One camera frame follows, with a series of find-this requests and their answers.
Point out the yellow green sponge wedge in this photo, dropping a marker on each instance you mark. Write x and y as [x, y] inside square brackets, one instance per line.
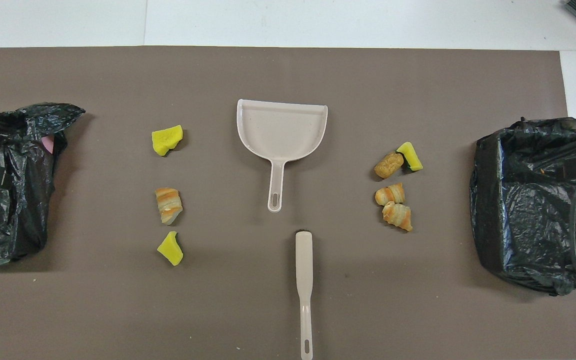
[170, 250]

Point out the beige brush black bristles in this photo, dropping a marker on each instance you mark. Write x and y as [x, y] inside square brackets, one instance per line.
[304, 260]

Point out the black bag lined bin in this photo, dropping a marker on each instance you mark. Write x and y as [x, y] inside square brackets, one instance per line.
[518, 210]
[13, 215]

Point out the brown bread roll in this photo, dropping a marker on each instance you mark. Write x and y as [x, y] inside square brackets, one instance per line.
[388, 165]

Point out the yellow green sponge block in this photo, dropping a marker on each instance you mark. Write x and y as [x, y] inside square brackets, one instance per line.
[412, 156]

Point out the brown table mat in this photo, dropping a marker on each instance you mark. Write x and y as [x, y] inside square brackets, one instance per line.
[288, 70]

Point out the lumpy yellow sponge chunk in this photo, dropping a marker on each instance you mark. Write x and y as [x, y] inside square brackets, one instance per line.
[166, 140]

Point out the orange white striped croissant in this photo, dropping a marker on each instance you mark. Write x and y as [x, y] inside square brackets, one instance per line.
[169, 205]

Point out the small golden croissant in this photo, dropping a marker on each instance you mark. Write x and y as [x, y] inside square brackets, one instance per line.
[390, 194]

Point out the pink bin rim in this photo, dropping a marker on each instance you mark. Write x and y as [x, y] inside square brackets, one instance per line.
[48, 143]

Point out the pale layered croissant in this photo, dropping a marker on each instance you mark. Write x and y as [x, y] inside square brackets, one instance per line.
[398, 216]

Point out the beige plastic dustpan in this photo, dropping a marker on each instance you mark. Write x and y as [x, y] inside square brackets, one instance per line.
[280, 130]

